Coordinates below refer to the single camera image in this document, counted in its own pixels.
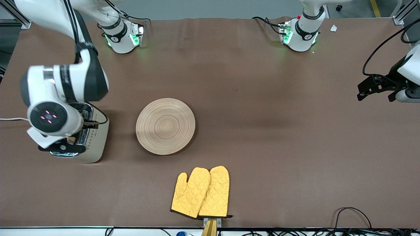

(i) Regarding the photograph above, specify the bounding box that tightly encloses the aluminium frame profile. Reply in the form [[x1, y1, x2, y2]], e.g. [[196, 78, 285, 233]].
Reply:
[[392, 0, 420, 26], [0, 0, 32, 29]]

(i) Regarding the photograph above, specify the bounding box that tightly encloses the brown table cover cloth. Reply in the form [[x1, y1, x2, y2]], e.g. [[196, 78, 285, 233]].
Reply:
[[0, 16, 420, 229]]

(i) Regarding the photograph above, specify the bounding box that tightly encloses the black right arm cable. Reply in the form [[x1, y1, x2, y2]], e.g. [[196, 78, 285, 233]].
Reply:
[[64, 0, 109, 125]]

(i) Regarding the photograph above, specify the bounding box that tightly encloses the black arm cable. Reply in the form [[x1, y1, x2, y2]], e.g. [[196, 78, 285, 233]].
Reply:
[[64, 0, 109, 125], [363, 20, 420, 78]]

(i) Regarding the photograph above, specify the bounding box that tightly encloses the black right base cable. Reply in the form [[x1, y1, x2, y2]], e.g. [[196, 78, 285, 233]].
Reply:
[[105, 0, 151, 32]]

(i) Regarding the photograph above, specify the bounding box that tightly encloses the chrome and cream toaster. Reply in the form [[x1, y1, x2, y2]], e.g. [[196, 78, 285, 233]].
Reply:
[[49, 102, 110, 164]]

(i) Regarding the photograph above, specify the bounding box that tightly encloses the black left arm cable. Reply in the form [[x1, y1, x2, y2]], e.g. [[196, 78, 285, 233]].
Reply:
[[363, 20, 420, 78]]

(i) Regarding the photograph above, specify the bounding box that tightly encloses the black cable bundle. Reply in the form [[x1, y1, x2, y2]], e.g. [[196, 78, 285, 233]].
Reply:
[[218, 228, 420, 236]]

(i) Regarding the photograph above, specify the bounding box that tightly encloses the round wooden plate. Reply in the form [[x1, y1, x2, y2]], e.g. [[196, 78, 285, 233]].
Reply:
[[136, 98, 196, 155]]

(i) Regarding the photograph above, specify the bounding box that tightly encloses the small grey metal bracket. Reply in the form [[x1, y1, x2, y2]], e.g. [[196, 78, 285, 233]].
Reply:
[[203, 217, 222, 228]]

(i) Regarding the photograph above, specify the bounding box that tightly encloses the black base cable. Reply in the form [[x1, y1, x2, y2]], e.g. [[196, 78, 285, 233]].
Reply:
[[105, 0, 151, 32], [252, 16, 283, 35]]

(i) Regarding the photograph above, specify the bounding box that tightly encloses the looped black cable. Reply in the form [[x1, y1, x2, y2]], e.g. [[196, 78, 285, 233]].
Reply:
[[334, 207, 373, 230]]

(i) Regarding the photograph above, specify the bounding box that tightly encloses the yellow wooden stick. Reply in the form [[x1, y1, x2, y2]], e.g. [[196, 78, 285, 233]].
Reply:
[[201, 219, 218, 236]]

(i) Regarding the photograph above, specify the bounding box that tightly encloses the yellow quilted oven mitt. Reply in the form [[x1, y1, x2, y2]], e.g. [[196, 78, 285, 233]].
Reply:
[[170, 167, 211, 219], [198, 166, 233, 219]]

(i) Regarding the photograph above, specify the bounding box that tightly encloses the black left base cable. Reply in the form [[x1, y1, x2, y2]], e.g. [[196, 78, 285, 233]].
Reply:
[[252, 16, 283, 35]]

